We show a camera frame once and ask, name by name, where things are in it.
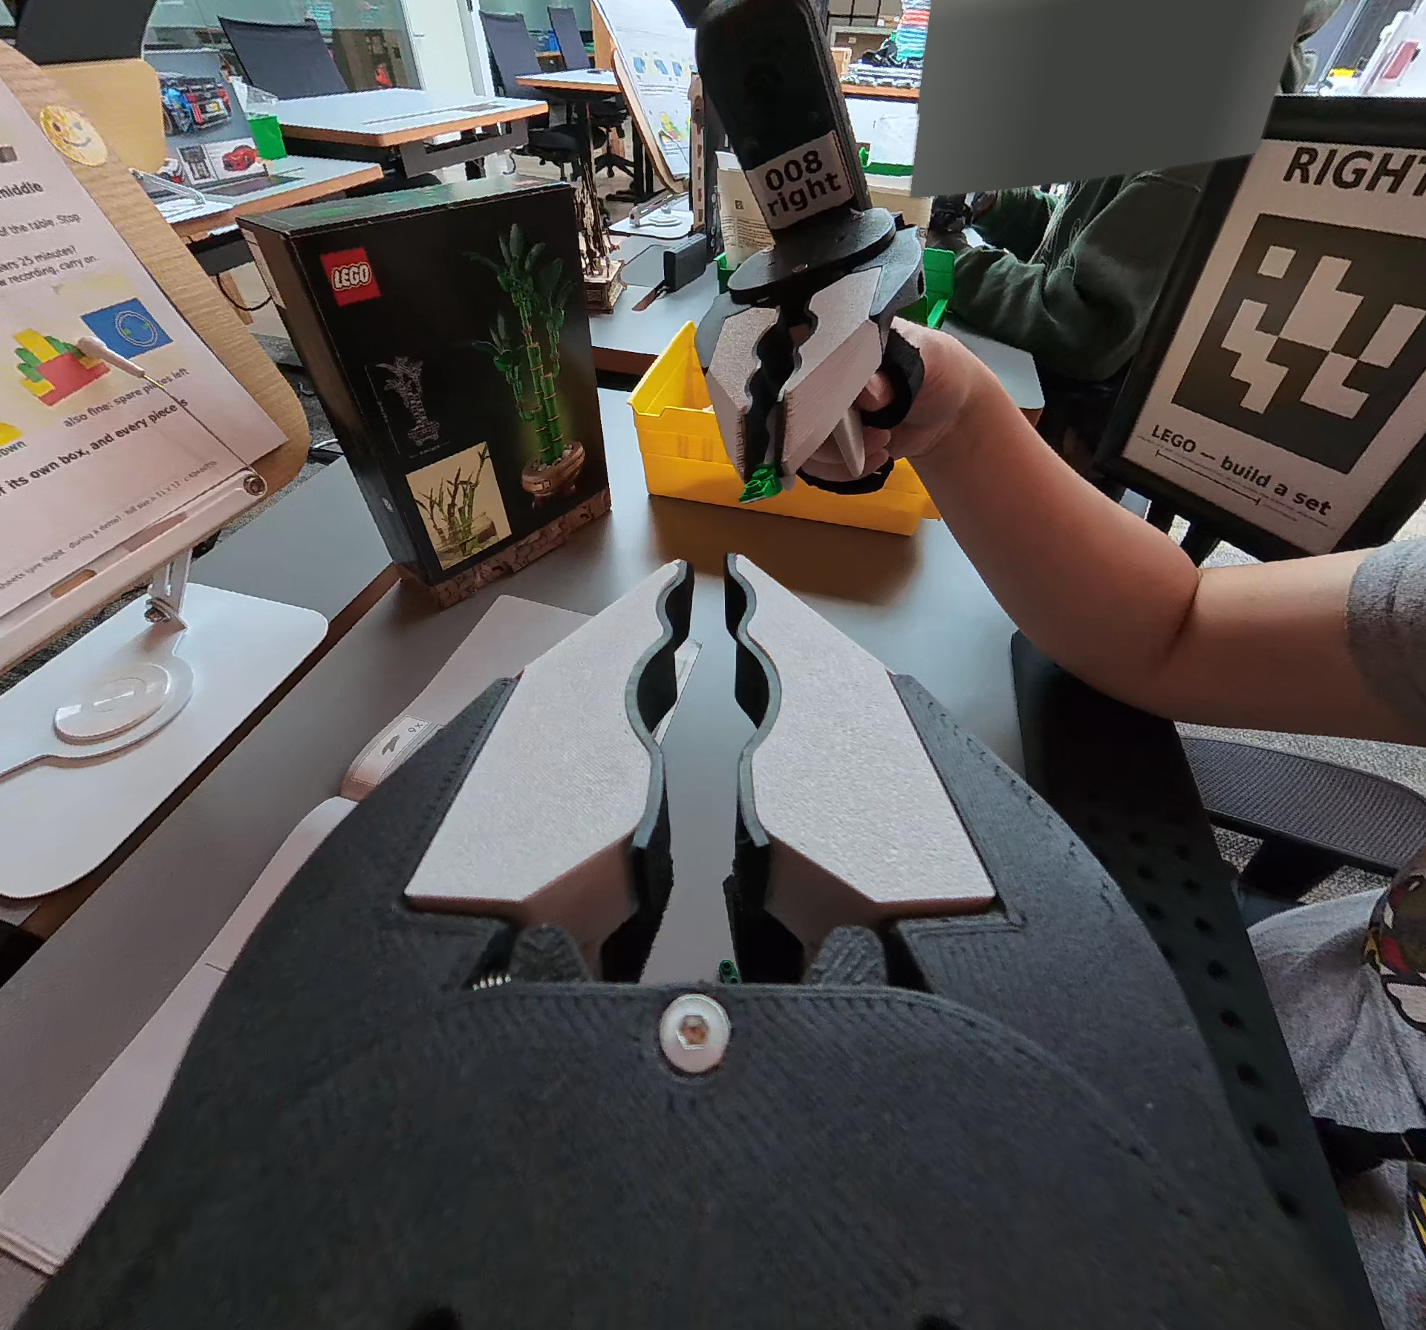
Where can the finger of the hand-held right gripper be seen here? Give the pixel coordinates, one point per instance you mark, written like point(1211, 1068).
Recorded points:
point(836, 360)
point(733, 383)

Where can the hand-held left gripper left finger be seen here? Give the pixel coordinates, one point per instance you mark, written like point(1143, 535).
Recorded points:
point(535, 785)

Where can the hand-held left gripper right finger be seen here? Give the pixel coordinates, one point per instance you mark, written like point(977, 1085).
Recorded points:
point(859, 795)

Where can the person's right forearm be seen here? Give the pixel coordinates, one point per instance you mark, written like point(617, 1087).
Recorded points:
point(1114, 595)

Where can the lego instruction booklet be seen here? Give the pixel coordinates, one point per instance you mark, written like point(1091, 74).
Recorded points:
point(447, 684)

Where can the black lego set box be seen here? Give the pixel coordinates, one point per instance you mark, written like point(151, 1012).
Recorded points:
point(447, 383)

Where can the toy car set box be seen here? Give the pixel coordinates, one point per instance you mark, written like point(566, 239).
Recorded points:
point(195, 104)

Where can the person's right hand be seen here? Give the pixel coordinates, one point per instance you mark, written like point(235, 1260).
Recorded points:
point(947, 394)

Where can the small green bin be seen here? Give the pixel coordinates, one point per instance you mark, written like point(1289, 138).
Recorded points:
point(266, 137)
point(938, 288)

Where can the small black device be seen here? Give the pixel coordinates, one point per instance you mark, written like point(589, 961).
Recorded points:
point(685, 262)

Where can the yellow plastic bin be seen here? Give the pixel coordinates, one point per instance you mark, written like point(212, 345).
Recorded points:
point(825, 500)

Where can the wooden tower model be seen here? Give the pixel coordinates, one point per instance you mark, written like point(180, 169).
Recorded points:
point(600, 250)

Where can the black perforated panel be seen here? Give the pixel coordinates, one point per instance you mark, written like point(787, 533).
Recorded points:
point(1114, 795)

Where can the grey desk wooden edge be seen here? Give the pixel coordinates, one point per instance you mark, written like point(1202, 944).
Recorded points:
point(312, 176)
point(402, 111)

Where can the black mesh office chair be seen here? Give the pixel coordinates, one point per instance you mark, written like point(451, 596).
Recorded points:
point(1304, 795)

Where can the black framed marker sign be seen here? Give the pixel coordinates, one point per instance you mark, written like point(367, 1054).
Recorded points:
point(1281, 350)

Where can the person's grey printed clothing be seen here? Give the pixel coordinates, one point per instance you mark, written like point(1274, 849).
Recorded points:
point(1315, 1018)

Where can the wooden document stand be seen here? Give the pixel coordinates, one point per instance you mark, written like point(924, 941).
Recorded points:
point(201, 271)

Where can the laminated instruction sheet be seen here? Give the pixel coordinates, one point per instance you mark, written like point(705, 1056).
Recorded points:
point(90, 373)

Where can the yellow smiley sticker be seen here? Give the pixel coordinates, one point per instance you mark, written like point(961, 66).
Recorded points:
point(73, 135)

